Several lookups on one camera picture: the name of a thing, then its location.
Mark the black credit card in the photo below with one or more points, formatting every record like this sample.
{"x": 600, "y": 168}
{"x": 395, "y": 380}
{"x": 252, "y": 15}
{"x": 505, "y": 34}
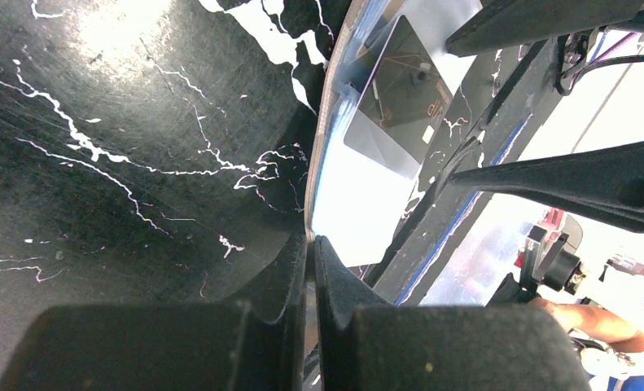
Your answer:
{"x": 401, "y": 105}

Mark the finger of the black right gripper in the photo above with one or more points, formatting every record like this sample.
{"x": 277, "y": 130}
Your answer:
{"x": 505, "y": 23}
{"x": 605, "y": 185}

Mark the person's forearm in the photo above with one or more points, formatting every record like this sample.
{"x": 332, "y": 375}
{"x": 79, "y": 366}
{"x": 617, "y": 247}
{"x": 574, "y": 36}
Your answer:
{"x": 595, "y": 322}

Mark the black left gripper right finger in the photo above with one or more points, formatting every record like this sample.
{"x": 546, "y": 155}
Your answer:
{"x": 367, "y": 343}

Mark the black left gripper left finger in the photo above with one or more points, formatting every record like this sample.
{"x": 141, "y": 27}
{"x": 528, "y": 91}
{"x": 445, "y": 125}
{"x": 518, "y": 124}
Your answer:
{"x": 252, "y": 340}

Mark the grey blue card holder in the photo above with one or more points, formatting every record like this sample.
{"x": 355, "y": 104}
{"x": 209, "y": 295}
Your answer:
{"x": 351, "y": 200}

